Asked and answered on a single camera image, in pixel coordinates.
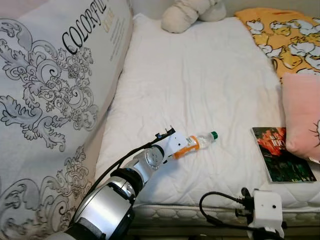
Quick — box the beige plush toy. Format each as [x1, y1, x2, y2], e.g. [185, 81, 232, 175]
[161, 0, 227, 34]

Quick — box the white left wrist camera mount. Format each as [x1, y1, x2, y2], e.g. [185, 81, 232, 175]
[162, 131, 191, 157]

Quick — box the yellow duck-print blanket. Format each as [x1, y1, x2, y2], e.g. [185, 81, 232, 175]
[235, 7, 320, 81]

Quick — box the orange-label plastic bottle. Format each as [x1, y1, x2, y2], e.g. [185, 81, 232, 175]
[172, 131, 219, 160]

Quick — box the pink pillow with fist print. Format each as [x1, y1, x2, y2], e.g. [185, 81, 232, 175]
[281, 72, 320, 162]

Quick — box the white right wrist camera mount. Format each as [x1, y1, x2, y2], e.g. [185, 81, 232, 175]
[252, 189, 285, 231]

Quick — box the white quilted mattress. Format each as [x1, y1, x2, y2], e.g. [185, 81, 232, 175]
[94, 12, 320, 224]

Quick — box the dark picture-cover book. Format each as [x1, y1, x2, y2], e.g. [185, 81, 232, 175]
[251, 127, 318, 184]

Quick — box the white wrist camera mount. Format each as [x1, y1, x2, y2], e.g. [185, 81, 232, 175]
[252, 189, 285, 231]
[162, 131, 191, 157]

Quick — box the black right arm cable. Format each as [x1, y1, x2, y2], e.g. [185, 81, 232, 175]
[199, 191, 257, 232]

